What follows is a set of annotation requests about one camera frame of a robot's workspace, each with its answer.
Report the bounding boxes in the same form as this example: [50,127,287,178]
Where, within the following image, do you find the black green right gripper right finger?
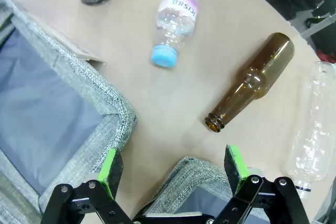
[213,144,311,224]

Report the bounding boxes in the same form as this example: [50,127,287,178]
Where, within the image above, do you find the brown glass bottle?
[204,32,295,133]

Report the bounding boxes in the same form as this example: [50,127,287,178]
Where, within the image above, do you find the white metal frame bar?
[300,13,336,39]

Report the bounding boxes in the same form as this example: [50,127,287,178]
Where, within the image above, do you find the small red object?
[317,50,336,63]

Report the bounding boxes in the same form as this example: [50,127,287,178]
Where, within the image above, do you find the grey fabric basket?
[143,156,271,224]
[0,0,139,224]

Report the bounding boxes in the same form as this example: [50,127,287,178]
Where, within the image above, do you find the labelled plastic bottle blue cap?
[150,0,204,68]

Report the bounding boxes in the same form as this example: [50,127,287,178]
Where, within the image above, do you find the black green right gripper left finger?
[40,147,133,224]

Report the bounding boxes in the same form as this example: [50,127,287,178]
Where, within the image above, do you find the clear unlabelled plastic bottle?
[285,61,336,200]

